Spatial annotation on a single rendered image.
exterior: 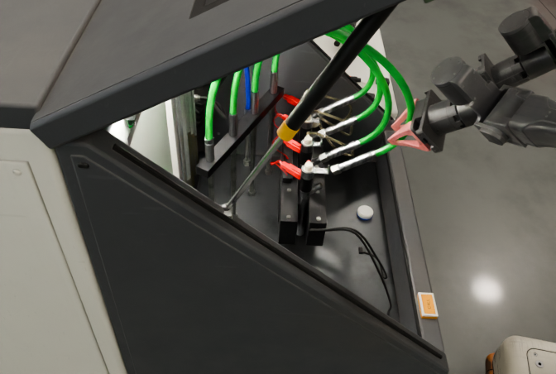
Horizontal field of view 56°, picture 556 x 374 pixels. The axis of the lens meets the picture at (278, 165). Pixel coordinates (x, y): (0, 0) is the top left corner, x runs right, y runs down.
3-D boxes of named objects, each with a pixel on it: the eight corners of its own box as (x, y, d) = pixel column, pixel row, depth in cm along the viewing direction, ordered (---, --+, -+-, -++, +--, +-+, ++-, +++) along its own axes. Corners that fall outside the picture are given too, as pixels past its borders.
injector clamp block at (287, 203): (318, 265, 122) (327, 222, 112) (275, 262, 122) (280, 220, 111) (315, 163, 147) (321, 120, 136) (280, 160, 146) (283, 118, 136)
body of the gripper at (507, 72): (475, 55, 105) (511, 36, 100) (500, 92, 108) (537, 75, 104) (475, 74, 100) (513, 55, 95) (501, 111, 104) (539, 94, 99)
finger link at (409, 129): (376, 140, 98) (419, 126, 91) (384, 112, 101) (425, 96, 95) (397, 161, 101) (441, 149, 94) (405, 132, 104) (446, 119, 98)
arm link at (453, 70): (507, 148, 81) (542, 103, 81) (467, 105, 76) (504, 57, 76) (456, 130, 92) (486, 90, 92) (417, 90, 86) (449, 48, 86)
